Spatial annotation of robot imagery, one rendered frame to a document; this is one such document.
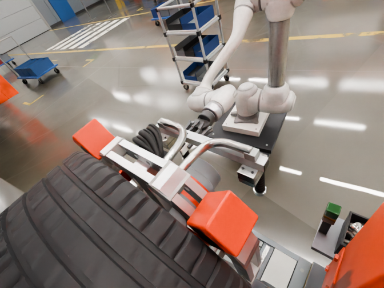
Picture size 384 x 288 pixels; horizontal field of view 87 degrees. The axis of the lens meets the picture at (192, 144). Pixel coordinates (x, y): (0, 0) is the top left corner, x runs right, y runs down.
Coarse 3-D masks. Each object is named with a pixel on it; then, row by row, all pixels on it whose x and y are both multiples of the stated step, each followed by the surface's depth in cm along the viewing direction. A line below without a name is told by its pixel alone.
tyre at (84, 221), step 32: (64, 160) 47; (96, 160) 40; (32, 192) 40; (64, 192) 36; (96, 192) 34; (128, 192) 34; (0, 224) 36; (32, 224) 33; (64, 224) 31; (96, 224) 31; (128, 224) 32; (160, 224) 31; (0, 256) 30; (32, 256) 29; (64, 256) 29; (96, 256) 29; (128, 256) 29; (160, 256) 30; (192, 256) 31
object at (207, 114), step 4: (204, 112) 91; (208, 112) 90; (200, 116) 92; (204, 116) 90; (208, 116) 89; (212, 116) 90; (196, 120) 93; (200, 120) 92; (204, 120) 91; (208, 120) 90; (212, 120) 90; (200, 124) 90; (204, 124) 89; (208, 124) 89; (212, 124) 92; (196, 128) 90; (204, 128) 89
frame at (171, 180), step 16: (112, 144) 51; (128, 144) 49; (112, 160) 47; (144, 160) 46; (160, 160) 43; (144, 176) 41; (160, 176) 40; (176, 176) 39; (144, 192) 84; (160, 192) 38; (176, 192) 38; (192, 192) 41; (176, 208) 40; (192, 208) 39; (256, 240) 42; (240, 256) 40; (256, 256) 47; (240, 272) 51; (256, 272) 54
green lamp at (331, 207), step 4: (328, 204) 71; (332, 204) 70; (336, 204) 70; (328, 208) 70; (332, 208) 69; (336, 208) 69; (340, 208) 69; (328, 212) 69; (332, 212) 69; (336, 212) 68; (340, 212) 68; (328, 216) 71; (332, 216) 70; (336, 216) 68
